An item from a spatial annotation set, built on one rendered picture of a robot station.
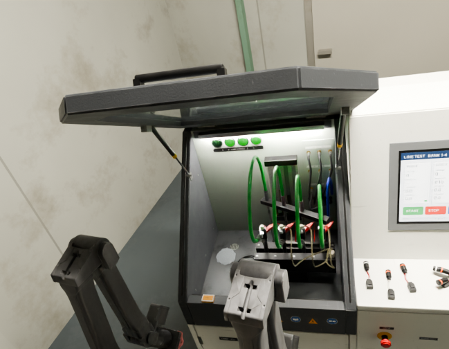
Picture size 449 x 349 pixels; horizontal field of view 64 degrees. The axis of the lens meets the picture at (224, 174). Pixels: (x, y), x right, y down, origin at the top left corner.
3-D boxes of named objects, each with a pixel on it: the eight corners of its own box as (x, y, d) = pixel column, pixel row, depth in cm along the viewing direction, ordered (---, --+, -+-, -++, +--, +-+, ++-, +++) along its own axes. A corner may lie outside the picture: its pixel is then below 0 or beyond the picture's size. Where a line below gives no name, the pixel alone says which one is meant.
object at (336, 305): (196, 325, 158) (186, 302, 149) (198, 316, 161) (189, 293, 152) (345, 334, 142) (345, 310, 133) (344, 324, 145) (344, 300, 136)
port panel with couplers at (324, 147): (306, 201, 170) (301, 144, 153) (306, 196, 173) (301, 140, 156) (335, 199, 167) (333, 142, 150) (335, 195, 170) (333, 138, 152)
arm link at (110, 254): (62, 248, 88) (97, 254, 84) (77, 230, 92) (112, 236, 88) (124, 345, 112) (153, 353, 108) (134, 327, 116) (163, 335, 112)
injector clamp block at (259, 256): (259, 281, 165) (254, 258, 157) (261, 264, 173) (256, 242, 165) (336, 283, 156) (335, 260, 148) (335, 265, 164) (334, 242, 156)
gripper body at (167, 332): (156, 325, 128) (146, 323, 122) (182, 332, 124) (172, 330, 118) (151, 345, 125) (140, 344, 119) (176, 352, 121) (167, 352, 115)
